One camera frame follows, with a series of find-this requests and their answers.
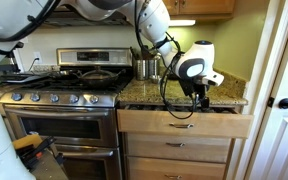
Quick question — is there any steel oven door handle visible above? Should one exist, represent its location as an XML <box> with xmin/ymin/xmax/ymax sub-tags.
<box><xmin>3</xmin><ymin>107</ymin><xmax>110</xmax><ymax>118</ymax></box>

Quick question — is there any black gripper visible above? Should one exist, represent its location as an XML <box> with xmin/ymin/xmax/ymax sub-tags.
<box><xmin>196</xmin><ymin>83</ymin><xmax>212</xmax><ymax>110</ymax></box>

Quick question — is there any light wood cabinet drawer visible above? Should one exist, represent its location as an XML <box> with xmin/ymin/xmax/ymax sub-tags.
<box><xmin>123</xmin><ymin>133</ymin><xmax>233</xmax><ymax>164</ymax></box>
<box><xmin>125</xmin><ymin>156</ymin><xmax>227</xmax><ymax>180</ymax></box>

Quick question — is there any steel warming drawer handle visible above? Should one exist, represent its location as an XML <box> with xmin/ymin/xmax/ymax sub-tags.
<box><xmin>55</xmin><ymin>149</ymin><xmax>116</xmax><ymax>159</ymax></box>

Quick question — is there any flat black tray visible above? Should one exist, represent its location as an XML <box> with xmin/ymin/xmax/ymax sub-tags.
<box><xmin>0</xmin><ymin>72</ymin><xmax>52</xmax><ymax>84</ymax></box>

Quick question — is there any black door strike plate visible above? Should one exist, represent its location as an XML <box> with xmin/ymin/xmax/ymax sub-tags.
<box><xmin>267</xmin><ymin>96</ymin><xmax>276</xmax><ymax>108</ymax></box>

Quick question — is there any light wood spice drawer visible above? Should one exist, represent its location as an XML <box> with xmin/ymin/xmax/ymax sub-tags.
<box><xmin>116</xmin><ymin>103</ymin><xmax>254</xmax><ymax>140</ymax></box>

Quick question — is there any black clamp orange trigger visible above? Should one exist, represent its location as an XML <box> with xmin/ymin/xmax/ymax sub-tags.
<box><xmin>15</xmin><ymin>135</ymin><xmax>65</xmax><ymax>173</ymax></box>

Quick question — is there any black camera on stand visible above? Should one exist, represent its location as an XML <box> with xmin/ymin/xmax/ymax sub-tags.
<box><xmin>7</xmin><ymin>41</ymin><xmax>26</xmax><ymax>73</ymax></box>

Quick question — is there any wooden wall cabinet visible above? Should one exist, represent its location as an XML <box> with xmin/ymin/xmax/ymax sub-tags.
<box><xmin>162</xmin><ymin>0</ymin><xmax>237</xmax><ymax>22</ymax></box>

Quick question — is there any under-cabinet strip light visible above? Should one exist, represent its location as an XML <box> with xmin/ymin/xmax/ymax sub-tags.
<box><xmin>168</xmin><ymin>19</ymin><xmax>197</xmax><ymax>27</ymax></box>

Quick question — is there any perforated steel utensil holder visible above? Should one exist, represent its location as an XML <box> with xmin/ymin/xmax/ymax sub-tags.
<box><xmin>148</xmin><ymin>58</ymin><xmax>161</xmax><ymax>78</ymax></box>
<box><xmin>135</xmin><ymin>59</ymin><xmax>150</xmax><ymax>81</ymax></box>

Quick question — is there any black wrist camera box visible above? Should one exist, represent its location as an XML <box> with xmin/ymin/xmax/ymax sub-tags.
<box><xmin>178</xmin><ymin>79</ymin><xmax>198</xmax><ymax>98</ymax></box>

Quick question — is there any dark range hood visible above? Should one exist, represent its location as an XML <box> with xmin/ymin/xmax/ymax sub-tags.
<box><xmin>43</xmin><ymin>8</ymin><xmax>132</xmax><ymax>27</ymax></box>

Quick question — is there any steel drawer pull handle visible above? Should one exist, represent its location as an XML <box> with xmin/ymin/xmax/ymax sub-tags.
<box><xmin>165</xmin><ymin>142</ymin><xmax>186</xmax><ymax>148</ymax></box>
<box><xmin>168</xmin><ymin>122</ymin><xmax>195</xmax><ymax>130</ymax></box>
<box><xmin>163</xmin><ymin>174</ymin><xmax>183</xmax><ymax>180</ymax></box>

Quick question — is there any dark wooden kitchen utensil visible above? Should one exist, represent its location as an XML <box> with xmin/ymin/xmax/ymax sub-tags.
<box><xmin>140</xmin><ymin>44</ymin><xmax>152</xmax><ymax>61</ymax></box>

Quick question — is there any white wall outlet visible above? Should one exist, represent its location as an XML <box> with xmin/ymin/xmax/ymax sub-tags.
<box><xmin>33</xmin><ymin>51</ymin><xmax>42</xmax><ymax>64</ymax></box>

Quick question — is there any grey metal base plate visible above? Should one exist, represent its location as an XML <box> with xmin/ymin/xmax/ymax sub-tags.
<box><xmin>30</xmin><ymin>156</ymin><xmax>69</xmax><ymax>180</ymax></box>

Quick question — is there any round steel stove knob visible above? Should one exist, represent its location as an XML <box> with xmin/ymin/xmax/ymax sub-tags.
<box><xmin>87</xmin><ymin>94</ymin><xmax>100</xmax><ymax>105</ymax></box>
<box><xmin>68</xmin><ymin>94</ymin><xmax>81</xmax><ymax>104</ymax></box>
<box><xmin>48</xmin><ymin>93</ymin><xmax>60</xmax><ymax>104</ymax></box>
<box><xmin>29</xmin><ymin>92</ymin><xmax>41</xmax><ymax>103</ymax></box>
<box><xmin>10</xmin><ymin>92</ymin><xmax>23</xmax><ymax>102</ymax></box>

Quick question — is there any small steel cup black handle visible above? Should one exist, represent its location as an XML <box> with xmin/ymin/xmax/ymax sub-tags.
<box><xmin>149</xmin><ymin>74</ymin><xmax>163</xmax><ymax>84</ymax></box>

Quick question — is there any stainless steel gas stove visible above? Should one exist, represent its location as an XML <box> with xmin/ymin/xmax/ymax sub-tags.
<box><xmin>0</xmin><ymin>47</ymin><xmax>134</xmax><ymax>180</ymax></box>

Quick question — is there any small black skillet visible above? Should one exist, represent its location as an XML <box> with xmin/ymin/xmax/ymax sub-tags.
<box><xmin>166</xmin><ymin>73</ymin><xmax>180</xmax><ymax>81</ymax></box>

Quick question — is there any yellow block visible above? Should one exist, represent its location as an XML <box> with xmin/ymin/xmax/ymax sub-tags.
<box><xmin>12</xmin><ymin>133</ymin><xmax>44</xmax><ymax>151</ymax></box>

